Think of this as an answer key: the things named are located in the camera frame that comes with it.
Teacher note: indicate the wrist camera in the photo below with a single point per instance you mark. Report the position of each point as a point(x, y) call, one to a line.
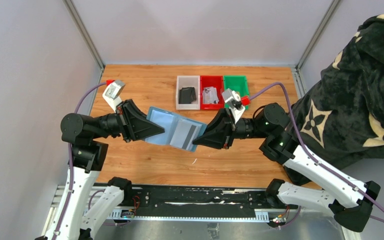
point(112, 93)
point(235, 103)

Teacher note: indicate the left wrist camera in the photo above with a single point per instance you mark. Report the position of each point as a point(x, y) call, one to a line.
point(112, 93)

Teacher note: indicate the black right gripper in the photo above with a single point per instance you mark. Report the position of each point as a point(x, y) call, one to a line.
point(230, 128)

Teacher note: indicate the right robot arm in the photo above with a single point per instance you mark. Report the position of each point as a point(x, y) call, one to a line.
point(348, 200)

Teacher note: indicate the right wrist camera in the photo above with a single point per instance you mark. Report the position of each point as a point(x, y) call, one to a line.
point(235, 103)

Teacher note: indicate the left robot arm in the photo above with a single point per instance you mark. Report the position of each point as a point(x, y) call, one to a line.
point(72, 220)

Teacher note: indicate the black floral blanket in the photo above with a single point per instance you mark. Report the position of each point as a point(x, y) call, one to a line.
point(341, 118)

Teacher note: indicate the red plastic bin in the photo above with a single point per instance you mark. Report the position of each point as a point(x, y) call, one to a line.
point(217, 82)

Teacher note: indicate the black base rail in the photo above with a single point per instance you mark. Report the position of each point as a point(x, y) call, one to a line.
point(173, 202)

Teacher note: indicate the blue card holder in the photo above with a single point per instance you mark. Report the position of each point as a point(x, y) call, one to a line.
point(168, 120)

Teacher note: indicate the black wallet in white bin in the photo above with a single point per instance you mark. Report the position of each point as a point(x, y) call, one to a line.
point(187, 95)

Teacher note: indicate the green plastic bin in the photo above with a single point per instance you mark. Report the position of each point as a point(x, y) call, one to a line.
point(237, 83)

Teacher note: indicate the white magnetic stripe card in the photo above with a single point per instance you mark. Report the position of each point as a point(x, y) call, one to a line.
point(184, 134)

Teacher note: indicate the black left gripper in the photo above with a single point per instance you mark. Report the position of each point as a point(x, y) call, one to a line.
point(123, 120)

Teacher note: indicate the white card in red bin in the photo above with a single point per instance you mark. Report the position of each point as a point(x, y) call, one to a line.
point(210, 96)

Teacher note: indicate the white plastic bin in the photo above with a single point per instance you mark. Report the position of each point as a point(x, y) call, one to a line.
point(186, 81)

